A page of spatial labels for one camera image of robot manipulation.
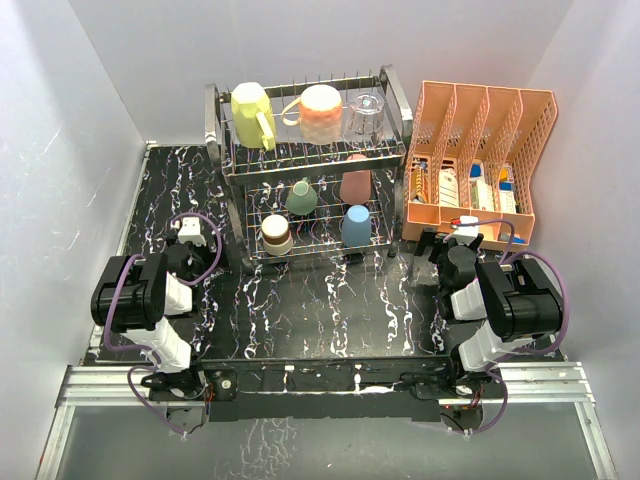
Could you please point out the clear glass cup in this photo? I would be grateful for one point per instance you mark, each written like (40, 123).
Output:
(363, 126)

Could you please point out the blue plastic cup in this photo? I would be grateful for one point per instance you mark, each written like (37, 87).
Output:
(356, 227)

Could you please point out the green ceramic cup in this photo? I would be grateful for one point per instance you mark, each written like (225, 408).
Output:
(302, 198)

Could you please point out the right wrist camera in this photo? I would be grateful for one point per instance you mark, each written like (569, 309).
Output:
(466, 232)

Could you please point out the yellow patterned box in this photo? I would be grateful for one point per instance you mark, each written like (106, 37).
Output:
(419, 182)

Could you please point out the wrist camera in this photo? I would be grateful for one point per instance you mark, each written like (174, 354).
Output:
(189, 229)
(466, 232)

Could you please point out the blue white box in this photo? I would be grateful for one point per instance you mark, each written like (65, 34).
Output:
(508, 202)

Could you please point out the yellow-green faceted mug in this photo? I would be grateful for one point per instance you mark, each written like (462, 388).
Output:
(253, 117)

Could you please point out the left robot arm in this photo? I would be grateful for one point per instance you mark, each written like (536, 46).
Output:
(137, 298)

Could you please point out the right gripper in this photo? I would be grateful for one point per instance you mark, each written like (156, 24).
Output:
(428, 238)

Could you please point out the cream and brown cup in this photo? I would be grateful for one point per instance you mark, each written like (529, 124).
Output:
(276, 235)

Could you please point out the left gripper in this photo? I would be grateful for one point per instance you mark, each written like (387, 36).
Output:
(191, 246)

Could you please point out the metal two-tier dish rack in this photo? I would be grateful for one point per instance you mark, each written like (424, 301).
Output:
(254, 180)

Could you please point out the pink plastic cup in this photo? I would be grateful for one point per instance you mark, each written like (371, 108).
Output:
(355, 188)

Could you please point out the pink and cream mug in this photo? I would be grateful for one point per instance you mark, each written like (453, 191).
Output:
(318, 114)

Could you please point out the orange plastic file organizer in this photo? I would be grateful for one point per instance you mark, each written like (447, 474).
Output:
(476, 130)

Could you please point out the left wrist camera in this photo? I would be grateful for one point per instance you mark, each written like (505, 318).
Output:
(189, 229)

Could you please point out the white red box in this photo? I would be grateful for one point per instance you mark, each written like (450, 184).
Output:
(448, 192)

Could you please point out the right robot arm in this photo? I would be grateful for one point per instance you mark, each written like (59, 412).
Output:
(512, 299)

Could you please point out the white green box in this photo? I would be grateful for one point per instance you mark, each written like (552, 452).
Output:
(481, 195)

